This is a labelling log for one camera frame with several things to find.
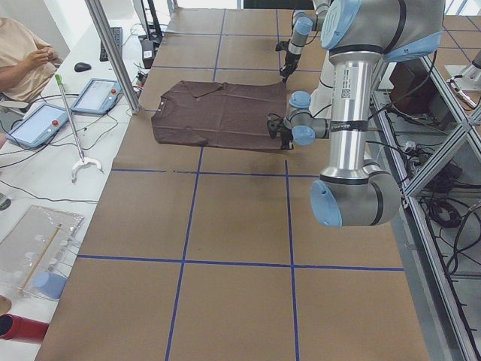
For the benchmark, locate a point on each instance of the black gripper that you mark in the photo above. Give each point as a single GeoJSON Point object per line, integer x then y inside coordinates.
{"type": "Point", "coordinates": [290, 60]}
{"type": "Point", "coordinates": [285, 138]}

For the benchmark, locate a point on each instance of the dark brown t-shirt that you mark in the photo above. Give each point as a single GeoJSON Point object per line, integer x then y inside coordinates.
{"type": "Point", "coordinates": [224, 115]}

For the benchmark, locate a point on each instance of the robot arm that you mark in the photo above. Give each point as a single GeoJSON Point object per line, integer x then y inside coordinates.
{"type": "Point", "coordinates": [303, 24]}
{"type": "Point", "coordinates": [352, 190]}

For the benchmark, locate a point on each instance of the black power adapter box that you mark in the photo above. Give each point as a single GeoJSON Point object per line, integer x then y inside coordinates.
{"type": "Point", "coordinates": [148, 53]}

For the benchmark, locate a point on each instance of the far blue teach pendant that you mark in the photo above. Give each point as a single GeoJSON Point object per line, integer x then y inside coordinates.
{"type": "Point", "coordinates": [98, 97]}

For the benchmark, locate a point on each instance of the blue teach pendant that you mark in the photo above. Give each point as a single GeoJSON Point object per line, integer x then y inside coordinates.
{"type": "Point", "coordinates": [98, 97]}
{"type": "Point", "coordinates": [38, 127]}

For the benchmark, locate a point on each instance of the silver reacher grabber tool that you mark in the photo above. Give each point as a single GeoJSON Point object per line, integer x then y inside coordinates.
{"type": "Point", "coordinates": [83, 161]}

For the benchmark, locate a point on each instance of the black computer mouse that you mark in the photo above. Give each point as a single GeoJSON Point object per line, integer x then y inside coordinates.
{"type": "Point", "coordinates": [82, 66]}

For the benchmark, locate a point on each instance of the near blue teach pendant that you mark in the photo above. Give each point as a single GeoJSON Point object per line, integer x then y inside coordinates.
{"type": "Point", "coordinates": [38, 127]}

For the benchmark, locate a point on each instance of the person in beige shirt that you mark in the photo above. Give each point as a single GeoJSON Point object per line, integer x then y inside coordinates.
{"type": "Point", "coordinates": [27, 62]}

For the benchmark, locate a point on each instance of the blue plastic cup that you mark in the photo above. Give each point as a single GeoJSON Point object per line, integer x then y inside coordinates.
{"type": "Point", "coordinates": [50, 284]}

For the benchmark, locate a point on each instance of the clear plastic tray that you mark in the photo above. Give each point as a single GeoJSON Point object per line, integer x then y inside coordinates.
{"type": "Point", "coordinates": [22, 244]}

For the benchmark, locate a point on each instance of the wooden stick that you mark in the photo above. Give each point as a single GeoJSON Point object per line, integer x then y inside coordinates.
{"type": "Point", "coordinates": [22, 287]}

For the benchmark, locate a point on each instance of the red cylinder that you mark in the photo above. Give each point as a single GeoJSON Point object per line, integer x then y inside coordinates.
{"type": "Point", "coordinates": [21, 329]}

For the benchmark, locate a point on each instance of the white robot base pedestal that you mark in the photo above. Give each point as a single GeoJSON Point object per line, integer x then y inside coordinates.
{"type": "Point", "coordinates": [323, 94]}

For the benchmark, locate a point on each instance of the aluminium frame post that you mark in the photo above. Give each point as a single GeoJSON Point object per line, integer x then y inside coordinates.
{"type": "Point", "coordinates": [102, 27]}

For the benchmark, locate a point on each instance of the aluminium truss frame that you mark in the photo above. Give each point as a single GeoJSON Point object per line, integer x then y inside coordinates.
{"type": "Point", "coordinates": [438, 230]}

